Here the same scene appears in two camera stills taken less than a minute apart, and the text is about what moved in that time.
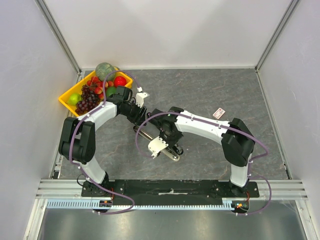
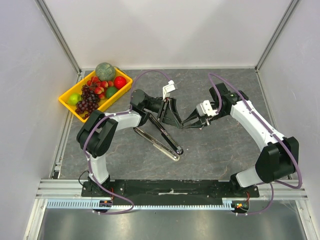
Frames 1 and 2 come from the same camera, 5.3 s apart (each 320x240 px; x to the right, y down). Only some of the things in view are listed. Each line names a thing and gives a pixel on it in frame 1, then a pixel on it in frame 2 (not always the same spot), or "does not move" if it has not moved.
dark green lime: x=110 y=90 does not move
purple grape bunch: x=89 y=99 does not move
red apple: x=120 y=81 does not move
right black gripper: x=172 y=143 → x=203 y=120
